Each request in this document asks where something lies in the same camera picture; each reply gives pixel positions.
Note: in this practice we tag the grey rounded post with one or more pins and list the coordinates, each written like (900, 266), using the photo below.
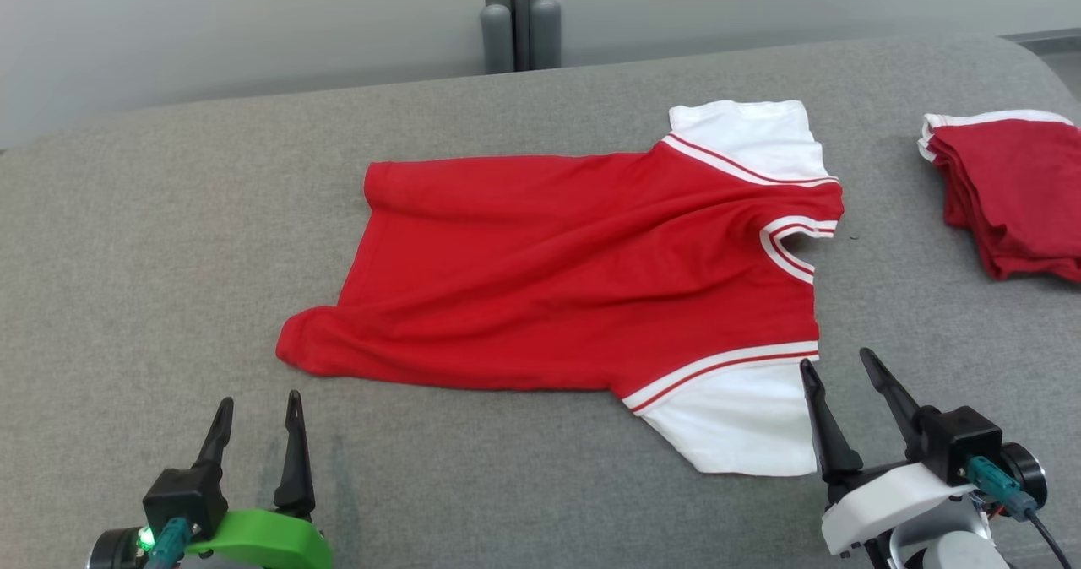
(497, 41)
(545, 37)

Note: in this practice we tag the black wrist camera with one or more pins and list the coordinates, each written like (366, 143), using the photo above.
(186, 497)
(963, 442)

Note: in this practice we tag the red Bulls jersey white trim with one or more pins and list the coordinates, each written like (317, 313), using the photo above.
(574, 273)

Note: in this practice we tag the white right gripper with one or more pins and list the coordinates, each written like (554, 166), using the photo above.
(887, 501)

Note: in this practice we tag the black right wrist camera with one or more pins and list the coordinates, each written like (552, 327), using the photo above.
(963, 442)

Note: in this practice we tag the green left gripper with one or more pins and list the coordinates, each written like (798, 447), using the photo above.
(262, 544)

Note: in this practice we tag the red Bulls 23 shorts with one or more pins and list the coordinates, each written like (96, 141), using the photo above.
(1013, 189)

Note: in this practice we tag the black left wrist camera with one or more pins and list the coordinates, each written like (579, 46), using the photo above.
(186, 497)

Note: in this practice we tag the dark grey vertical frame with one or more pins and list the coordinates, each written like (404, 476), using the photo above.
(522, 3)

